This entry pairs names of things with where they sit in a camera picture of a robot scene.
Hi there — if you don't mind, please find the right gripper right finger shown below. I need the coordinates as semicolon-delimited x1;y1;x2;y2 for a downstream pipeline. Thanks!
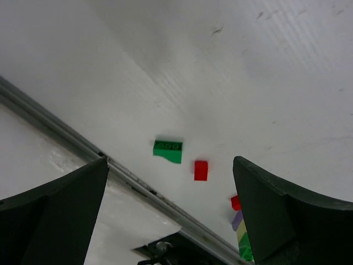
233;156;352;264

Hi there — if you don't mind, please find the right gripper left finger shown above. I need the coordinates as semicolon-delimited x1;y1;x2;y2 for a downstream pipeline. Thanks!
1;158;109;264

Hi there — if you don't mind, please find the purple green lego stack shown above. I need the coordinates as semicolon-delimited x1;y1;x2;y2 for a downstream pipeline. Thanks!
232;210;254;262

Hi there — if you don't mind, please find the small red square brick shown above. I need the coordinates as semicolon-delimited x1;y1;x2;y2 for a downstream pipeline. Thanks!
194;160;208;181

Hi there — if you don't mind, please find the small green wedge piece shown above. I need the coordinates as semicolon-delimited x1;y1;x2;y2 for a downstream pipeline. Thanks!
152;138;183;164

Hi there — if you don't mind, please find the red slope piece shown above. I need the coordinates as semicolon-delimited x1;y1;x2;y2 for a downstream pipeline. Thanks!
231;195;242;211

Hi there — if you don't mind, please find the aluminium front rail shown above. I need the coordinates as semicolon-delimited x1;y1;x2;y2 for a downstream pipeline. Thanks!
1;78;246;264

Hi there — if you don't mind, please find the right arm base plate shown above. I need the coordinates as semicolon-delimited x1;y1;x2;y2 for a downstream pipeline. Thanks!
133;232;224;265

